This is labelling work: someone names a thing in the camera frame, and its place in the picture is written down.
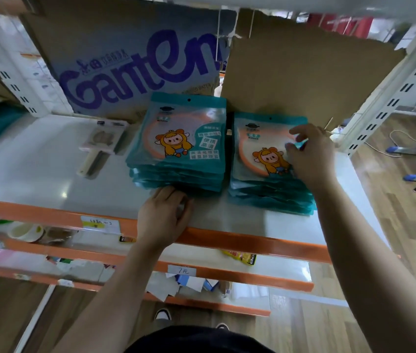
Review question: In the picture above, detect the person's left hand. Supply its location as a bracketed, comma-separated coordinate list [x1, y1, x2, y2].
[136, 186, 195, 251]

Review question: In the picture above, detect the person's right hand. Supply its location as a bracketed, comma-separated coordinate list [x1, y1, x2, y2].
[284, 124, 338, 196]

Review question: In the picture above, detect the stack of teal packets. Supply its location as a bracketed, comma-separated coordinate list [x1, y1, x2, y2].
[125, 92, 228, 198]
[228, 111, 317, 217]

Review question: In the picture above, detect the beige hand mirror brown print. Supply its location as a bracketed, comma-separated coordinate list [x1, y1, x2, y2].
[76, 119, 130, 180]

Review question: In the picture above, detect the person's left forearm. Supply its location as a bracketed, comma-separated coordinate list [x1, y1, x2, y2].
[51, 242, 174, 353]

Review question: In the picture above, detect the person's right forearm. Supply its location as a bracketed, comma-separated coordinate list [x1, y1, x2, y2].
[312, 181, 416, 353]

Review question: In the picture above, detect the person's black shirt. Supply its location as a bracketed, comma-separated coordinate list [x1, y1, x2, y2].
[124, 325, 276, 353]

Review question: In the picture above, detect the white paper price tag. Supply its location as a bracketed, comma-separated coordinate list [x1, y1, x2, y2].
[167, 264, 197, 277]

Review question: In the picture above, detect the yellow white price label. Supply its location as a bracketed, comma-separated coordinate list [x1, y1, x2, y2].
[79, 215, 121, 235]

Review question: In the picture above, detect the pile of white paper cards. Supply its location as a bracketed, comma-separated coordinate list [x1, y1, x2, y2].
[144, 272, 231, 303]

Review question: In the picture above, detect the plain brown cardboard sheet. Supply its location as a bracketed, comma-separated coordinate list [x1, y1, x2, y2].
[220, 8, 408, 133]

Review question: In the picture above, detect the brown plastic cup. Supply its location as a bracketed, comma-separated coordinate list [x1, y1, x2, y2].
[44, 227, 75, 246]

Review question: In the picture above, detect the pile of colourful cards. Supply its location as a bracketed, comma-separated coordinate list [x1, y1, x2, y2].
[45, 254, 77, 266]

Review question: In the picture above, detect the beige paper cup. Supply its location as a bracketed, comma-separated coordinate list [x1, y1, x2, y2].
[7, 222, 45, 244]

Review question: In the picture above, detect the red fabric banner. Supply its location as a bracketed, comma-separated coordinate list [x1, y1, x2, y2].
[306, 12, 375, 39]

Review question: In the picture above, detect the cardboard sheet blue lettering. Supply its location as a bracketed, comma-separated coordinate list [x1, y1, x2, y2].
[20, 3, 239, 123]

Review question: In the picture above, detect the white floor cable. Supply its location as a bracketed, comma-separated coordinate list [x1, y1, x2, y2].
[363, 129, 416, 159]

